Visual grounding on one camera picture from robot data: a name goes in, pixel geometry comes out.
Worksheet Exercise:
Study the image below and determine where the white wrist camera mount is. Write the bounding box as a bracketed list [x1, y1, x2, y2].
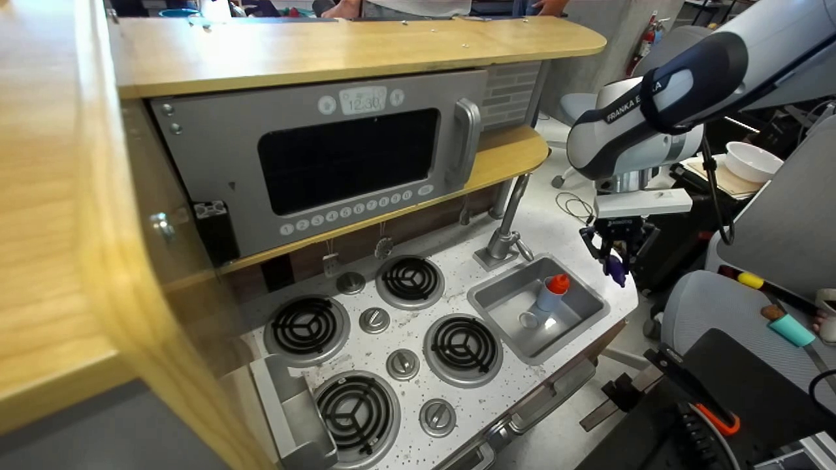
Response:
[594, 189, 694, 223]

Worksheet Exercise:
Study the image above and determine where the grey toy sink basin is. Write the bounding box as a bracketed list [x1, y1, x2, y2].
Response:
[464, 254, 610, 365]

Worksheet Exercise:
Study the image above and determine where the grey toy microwave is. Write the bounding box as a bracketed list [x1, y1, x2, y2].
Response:
[149, 67, 490, 258]

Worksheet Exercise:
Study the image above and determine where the teal handled tool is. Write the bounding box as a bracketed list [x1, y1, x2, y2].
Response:
[767, 310, 819, 350]

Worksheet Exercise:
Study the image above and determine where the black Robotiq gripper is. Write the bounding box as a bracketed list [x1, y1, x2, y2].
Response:
[583, 216, 657, 279]

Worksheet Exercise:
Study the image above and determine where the toy stove top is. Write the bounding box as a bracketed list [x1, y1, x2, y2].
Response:
[236, 153, 643, 470]

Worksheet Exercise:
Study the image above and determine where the black perforated robot table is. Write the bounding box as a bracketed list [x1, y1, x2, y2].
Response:
[571, 326, 836, 470]

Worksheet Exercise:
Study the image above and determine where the wooden toy kitchen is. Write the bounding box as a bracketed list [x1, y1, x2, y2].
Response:
[0, 0, 643, 470]

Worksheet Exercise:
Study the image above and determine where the grey office chair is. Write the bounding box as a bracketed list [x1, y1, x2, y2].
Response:
[660, 112, 836, 373]

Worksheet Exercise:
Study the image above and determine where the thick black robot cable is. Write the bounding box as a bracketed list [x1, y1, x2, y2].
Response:
[700, 129, 735, 249]

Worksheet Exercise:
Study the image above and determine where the purple toy eggplant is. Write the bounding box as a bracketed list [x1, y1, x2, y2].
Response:
[603, 246, 631, 290]

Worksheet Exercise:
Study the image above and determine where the grey stove knob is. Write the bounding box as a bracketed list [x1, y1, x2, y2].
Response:
[415, 396, 460, 438]
[333, 268, 368, 296]
[384, 347, 423, 384]
[357, 305, 391, 336]

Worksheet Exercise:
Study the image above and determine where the white bowl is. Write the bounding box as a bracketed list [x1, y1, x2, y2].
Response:
[724, 138, 786, 189]

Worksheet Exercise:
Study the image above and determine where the yellow and black cable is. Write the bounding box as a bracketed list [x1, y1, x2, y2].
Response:
[715, 264, 819, 320]

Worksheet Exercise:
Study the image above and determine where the orange handled tool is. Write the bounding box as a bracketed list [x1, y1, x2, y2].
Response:
[647, 347, 743, 438]

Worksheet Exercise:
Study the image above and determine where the clear bottle with red cap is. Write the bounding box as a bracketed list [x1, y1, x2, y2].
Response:
[520, 268, 575, 336]

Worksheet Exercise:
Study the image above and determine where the grey toy faucet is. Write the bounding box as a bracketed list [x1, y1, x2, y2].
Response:
[473, 170, 534, 271]

